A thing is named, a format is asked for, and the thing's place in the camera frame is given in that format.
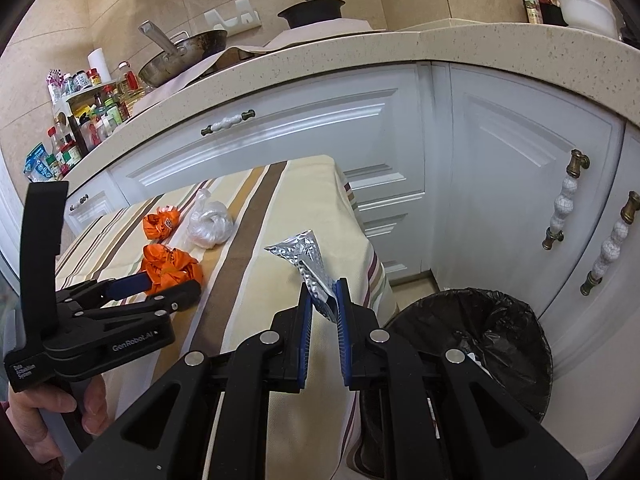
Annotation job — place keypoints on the small orange bag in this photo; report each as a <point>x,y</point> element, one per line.
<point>160,224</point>

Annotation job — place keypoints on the metal wok pan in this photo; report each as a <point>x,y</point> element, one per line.
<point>177,57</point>

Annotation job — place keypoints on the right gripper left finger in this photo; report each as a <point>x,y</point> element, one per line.
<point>280,359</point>

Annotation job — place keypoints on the beige stove cover cloth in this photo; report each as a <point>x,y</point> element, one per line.
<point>235,55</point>

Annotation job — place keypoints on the striped tablecloth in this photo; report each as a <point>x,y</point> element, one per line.
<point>311,434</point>

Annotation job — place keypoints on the silver foil blister wrapper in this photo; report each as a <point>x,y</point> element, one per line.
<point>302,251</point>

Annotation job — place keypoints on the cabinet door handle right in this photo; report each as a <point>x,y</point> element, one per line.
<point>612,246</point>

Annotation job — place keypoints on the white double wall outlet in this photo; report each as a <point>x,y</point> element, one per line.
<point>243,19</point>

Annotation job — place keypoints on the black-lined trash bin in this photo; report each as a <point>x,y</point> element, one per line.
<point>496,331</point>

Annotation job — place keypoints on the blue snack bag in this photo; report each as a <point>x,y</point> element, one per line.
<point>36,168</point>

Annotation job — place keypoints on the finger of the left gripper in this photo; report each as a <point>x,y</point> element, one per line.
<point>176,298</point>
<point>123,288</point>

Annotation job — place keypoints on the drawer handle centre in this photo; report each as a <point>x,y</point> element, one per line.
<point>228,122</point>

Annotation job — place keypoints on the drawer handle left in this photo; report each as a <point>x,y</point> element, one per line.
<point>79,203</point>

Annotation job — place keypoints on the white paper towel roll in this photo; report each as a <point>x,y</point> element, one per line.
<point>97,61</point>

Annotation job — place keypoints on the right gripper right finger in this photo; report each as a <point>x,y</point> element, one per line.
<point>443,417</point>

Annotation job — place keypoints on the red packet by bottle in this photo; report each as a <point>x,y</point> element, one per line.
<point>551,13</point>

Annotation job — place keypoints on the large orange bag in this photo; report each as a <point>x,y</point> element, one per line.
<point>168,267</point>

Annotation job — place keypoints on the black pot with lid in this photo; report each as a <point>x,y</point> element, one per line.
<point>308,12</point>

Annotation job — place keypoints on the condiment rack with bottles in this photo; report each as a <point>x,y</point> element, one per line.
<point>86,112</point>

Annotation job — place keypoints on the clear plastic bag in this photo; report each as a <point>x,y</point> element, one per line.
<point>210,222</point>

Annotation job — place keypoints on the cabinet door handle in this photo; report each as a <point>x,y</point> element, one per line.
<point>612,246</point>
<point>563,205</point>

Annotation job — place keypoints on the cabinet door handle left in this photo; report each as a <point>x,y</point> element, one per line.
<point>563,205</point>

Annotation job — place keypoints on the cooking oil bottle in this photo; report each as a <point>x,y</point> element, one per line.
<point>131,87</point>

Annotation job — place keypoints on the drawer handle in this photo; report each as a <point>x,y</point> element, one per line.
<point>79,203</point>
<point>228,122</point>

